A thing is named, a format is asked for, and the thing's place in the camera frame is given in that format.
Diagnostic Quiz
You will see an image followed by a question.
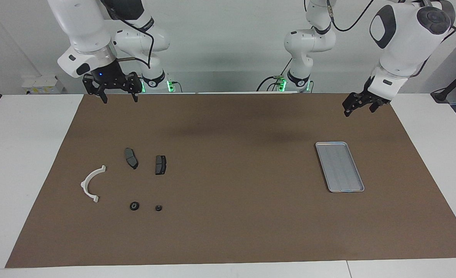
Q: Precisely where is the silver metal tray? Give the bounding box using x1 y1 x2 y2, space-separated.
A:
315 142 365 193

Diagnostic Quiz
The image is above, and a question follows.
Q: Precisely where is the white box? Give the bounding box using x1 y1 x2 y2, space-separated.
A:
22 75 65 95

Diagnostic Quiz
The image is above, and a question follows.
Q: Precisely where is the long dark brake pad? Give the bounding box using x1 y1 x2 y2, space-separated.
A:
125 148 139 170

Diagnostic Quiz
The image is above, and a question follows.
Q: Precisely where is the black angled stand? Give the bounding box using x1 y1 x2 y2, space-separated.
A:
431 61 456 104

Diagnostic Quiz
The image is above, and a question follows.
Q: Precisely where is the brown table mat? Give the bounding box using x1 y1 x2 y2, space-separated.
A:
5 93 456 268

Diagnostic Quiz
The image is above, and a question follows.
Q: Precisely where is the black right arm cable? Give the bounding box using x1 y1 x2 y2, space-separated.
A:
105 8 156 71

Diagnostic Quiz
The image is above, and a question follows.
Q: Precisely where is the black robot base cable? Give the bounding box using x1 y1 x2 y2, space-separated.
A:
257 58 292 92

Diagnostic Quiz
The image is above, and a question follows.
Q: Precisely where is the white semicircular bracket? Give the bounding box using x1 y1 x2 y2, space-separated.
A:
81 165 106 203

